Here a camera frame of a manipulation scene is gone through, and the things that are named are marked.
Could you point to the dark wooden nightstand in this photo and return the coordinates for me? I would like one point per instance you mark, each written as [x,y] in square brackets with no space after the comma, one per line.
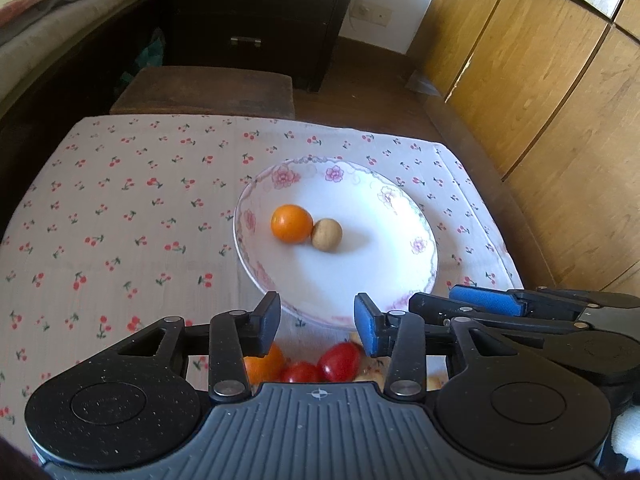
[280,10]

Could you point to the cherry print tablecloth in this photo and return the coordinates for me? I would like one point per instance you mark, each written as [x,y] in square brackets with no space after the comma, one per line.
[130,220]

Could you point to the teal patterned cloth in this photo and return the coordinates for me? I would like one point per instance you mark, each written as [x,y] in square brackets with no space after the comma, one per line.
[156,47]

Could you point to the dark wooden stool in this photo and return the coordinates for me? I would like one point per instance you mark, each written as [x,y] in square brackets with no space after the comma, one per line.
[200,91]

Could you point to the red tomato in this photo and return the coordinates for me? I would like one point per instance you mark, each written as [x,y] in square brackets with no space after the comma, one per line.
[340,362]
[300,374]

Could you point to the light wooden wardrobe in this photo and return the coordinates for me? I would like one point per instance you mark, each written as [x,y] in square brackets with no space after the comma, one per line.
[550,85]

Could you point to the orange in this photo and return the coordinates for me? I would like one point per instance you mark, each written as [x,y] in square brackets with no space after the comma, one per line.
[291,223]
[265,365]

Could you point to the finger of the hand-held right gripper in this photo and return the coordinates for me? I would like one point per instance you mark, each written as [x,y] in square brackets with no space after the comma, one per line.
[430,309]
[482,297]

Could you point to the grey paper sheet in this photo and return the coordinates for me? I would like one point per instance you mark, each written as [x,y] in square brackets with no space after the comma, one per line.
[424,85]

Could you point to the beige wall outlet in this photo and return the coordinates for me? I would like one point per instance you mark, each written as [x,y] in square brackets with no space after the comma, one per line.
[371,13]

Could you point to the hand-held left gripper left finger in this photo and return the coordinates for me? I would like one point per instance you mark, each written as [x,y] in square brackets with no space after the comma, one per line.
[270,321]

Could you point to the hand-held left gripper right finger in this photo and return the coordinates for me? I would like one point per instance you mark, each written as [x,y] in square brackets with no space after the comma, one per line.
[364,326]

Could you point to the white cloth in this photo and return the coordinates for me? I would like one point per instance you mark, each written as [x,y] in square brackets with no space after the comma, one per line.
[627,432]

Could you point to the white floral plate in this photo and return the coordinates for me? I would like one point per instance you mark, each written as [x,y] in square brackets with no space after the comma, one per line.
[370,260]

